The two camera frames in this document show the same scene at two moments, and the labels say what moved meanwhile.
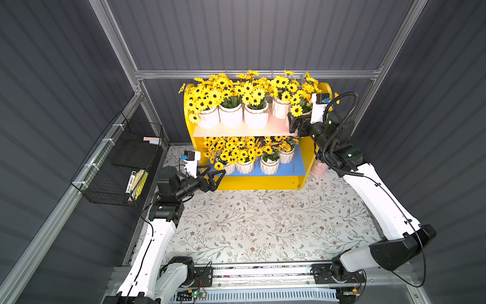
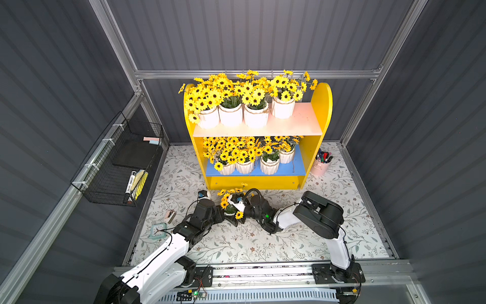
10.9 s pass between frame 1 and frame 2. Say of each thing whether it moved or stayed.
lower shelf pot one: stayed
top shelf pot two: stayed
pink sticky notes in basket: stayed
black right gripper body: moved
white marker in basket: stayed
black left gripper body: moved
